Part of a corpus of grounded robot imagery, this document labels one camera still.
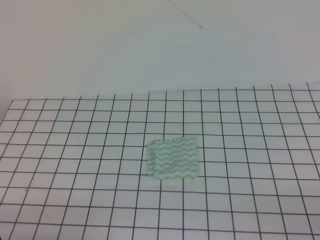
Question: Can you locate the green wavy striped white towel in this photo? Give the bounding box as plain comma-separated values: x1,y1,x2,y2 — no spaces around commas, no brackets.
147,136,199,180

